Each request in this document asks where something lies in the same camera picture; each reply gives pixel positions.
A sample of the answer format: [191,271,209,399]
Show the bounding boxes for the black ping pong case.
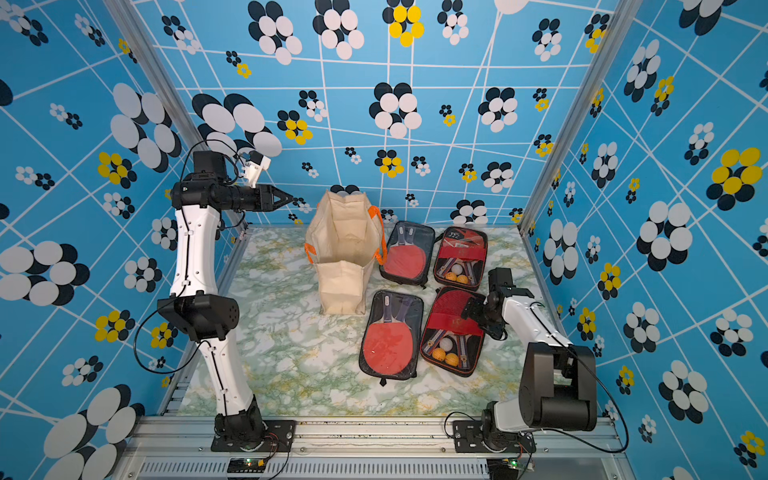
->
[359,290,424,387]
[419,287,486,378]
[379,221,436,287]

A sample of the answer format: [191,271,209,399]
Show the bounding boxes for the beige canvas bag orange handles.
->
[304,191,388,315]

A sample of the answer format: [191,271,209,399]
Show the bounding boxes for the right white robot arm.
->
[465,267,598,453]

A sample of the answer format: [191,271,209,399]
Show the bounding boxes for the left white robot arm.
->
[157,151,296,452]

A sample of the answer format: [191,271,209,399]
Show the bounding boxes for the right green circuit board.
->
[486,458,523,480]

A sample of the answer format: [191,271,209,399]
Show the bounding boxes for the green circuit board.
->
[486,458,523,480]
[227,458,269,476]

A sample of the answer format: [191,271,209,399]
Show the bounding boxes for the left green circuit board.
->
[227,458,269,476]

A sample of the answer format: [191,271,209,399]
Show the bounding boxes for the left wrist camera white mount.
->
[239,150,271,188]

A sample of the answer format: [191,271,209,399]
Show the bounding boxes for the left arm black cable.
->
[133,139,253,376]

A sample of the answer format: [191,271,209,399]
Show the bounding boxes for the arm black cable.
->
[133,139,253,376]
[442,299,630,454]

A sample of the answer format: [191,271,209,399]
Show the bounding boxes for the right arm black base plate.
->
[448,420,537,455]

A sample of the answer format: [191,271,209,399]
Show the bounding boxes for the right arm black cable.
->
[442,299,630,454]

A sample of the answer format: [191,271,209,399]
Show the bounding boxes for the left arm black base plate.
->
[210,419,298,454]

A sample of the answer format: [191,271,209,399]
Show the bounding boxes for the aluminium front rail frame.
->
[114,415,635,479]

